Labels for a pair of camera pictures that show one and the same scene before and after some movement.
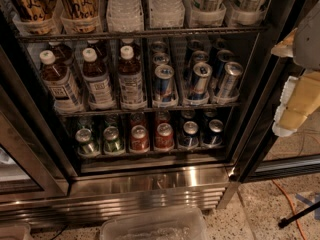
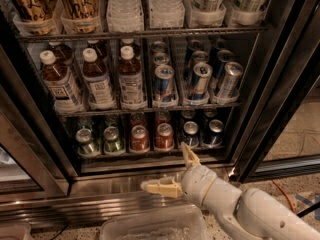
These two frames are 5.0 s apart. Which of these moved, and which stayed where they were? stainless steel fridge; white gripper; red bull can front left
Moved: white gripper
Stayed: red bull can front left; stainless steel fridge
